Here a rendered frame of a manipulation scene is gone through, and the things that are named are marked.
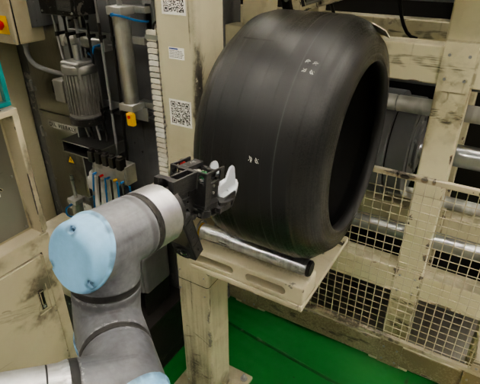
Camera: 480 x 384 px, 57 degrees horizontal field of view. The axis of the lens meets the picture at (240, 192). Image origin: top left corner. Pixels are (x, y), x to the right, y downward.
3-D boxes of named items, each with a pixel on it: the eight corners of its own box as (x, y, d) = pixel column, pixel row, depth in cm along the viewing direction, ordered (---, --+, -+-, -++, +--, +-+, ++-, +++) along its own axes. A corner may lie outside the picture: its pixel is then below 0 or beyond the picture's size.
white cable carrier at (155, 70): (161, 187, 140) (145, 29, 116) (171, 181, 144) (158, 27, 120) (171, 191, 138) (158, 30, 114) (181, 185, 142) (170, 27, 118)
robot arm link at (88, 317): (80, 395, 56) (73, 315, 51) (71, 335, 66) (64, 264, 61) (153, 375, 60) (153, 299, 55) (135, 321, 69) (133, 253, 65)
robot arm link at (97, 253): (45, 284, 56) (36, 213, 52) (116, 245, 66) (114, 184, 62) (98, 312, 52) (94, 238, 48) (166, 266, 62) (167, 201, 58)
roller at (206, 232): (195, 239, 128) (194, 226, 126) (204, 232, 132) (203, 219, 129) (307, 280, 113) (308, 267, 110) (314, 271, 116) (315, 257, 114)
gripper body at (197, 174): (228, 165, 72) (183, 187, 62) (225, 212, 75) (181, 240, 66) (190, 155, 75) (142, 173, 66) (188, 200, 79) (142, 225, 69)
